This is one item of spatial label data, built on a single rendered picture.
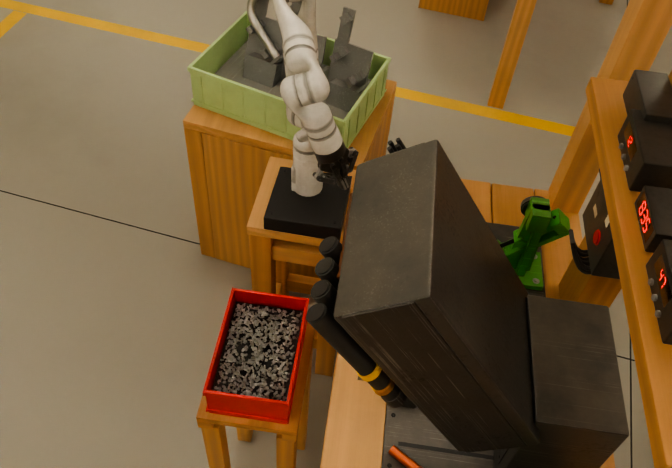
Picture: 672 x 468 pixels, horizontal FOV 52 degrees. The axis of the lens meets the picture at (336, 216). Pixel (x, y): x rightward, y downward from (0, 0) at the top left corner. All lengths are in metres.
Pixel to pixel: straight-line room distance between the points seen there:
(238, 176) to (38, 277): 1.05
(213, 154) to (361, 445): 1.34
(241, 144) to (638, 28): 1.37
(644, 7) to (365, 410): 1.18
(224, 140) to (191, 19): 2.10
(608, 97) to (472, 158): 2.11
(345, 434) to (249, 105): 1.25
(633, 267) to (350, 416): 0.78
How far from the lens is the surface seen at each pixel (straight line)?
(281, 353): 1.82
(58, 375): 2.92
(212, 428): 1.88
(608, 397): 1.49
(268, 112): 2.44
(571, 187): 2.21
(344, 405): 1.73
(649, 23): 1.88
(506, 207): 2.23
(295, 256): 2.20
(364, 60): 2.49
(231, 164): 2.61
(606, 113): 1.58
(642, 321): 1.23
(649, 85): 1.55
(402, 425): 1.72
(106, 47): 4.38
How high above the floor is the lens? 2.45
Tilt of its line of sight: 49 degrees down
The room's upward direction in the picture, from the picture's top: 5 degrees clockwise
